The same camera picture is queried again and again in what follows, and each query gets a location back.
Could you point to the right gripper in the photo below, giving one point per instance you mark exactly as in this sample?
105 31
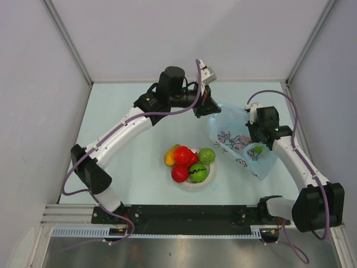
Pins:
250 126

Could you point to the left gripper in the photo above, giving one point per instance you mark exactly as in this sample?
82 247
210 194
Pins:
206 105

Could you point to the light blue plastic bag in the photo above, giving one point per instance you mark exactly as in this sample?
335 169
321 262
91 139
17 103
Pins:
229 134

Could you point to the green custard apple toy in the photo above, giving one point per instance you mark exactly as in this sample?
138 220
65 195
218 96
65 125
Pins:
206 156

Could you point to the red bell pepper toy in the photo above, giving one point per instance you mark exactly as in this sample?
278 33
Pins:
194 159

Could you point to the orange red tomato toy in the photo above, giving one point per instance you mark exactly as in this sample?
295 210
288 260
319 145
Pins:
182 155

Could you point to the yellow orange mango toy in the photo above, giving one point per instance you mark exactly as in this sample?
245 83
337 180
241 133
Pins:
169 156

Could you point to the green watermelon toy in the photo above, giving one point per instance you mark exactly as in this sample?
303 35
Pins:
198 173

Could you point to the red apple toy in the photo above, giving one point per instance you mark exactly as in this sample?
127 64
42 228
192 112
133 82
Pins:
179 173

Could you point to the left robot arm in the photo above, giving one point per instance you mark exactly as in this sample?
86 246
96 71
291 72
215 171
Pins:
171 91

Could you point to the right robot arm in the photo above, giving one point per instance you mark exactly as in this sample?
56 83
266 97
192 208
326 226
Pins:
320 203

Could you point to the small green lime toy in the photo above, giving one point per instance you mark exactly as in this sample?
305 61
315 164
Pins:
258 149

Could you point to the white paper plate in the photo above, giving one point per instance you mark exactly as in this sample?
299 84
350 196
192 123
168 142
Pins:
189 185

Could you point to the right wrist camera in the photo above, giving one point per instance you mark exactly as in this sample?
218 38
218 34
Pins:
252 110

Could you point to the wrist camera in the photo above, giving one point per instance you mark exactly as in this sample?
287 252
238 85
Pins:
252 110
207 74

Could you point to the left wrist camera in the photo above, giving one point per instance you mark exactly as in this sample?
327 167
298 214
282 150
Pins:
207 74

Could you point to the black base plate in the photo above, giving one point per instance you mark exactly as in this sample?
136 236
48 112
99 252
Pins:
204 220

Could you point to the white cable duct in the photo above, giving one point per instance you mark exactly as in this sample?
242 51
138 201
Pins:
108 232

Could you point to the aluminium rail frame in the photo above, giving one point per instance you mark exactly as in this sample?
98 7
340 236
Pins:
85 215

